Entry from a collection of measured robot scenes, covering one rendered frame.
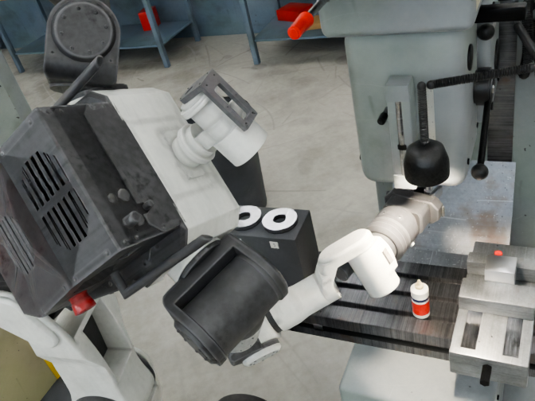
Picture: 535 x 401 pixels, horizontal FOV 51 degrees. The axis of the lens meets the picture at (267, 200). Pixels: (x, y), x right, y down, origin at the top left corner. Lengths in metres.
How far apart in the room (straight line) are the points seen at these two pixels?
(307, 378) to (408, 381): 1.12
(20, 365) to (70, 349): 1.63
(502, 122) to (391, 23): 0.68
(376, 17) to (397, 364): 0.83
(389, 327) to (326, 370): 1.12
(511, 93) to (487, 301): 0.52
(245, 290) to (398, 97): 0.42
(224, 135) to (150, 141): 0.10
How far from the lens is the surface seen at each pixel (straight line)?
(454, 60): 0.97
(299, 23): 0.83
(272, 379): 2.51
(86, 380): 1.21
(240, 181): 3.14
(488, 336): 1.28
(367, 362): 1.43
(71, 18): 0.84
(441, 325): 1.39
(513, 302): 1.30
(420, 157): 0.91
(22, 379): 2.76
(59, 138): 0.71
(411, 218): 1.12
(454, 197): 1.63
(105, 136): 0.75
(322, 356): 2.53
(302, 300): 1.07
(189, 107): 0.77
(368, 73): 1.01
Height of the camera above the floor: 1.97
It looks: 35 degrees down
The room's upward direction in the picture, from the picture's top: 15 degrees counter-clockwise
